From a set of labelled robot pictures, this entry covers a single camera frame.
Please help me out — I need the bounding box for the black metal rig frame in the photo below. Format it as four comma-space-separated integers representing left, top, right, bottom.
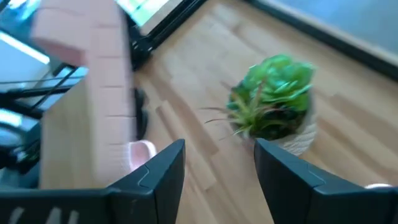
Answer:
126, 0, 398, 82

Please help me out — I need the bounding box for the succulent in white faceted pot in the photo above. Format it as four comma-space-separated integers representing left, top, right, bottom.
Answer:
200, 54, 318, 157

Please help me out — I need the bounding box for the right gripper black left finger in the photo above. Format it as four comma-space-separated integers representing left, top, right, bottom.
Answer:
0, 139, 187, 224

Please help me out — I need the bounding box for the black slide sandal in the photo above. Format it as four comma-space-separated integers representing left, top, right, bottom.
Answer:
133, 88, 150, 141

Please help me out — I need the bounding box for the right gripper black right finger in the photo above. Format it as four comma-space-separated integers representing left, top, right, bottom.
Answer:
254, 138, 398, 224

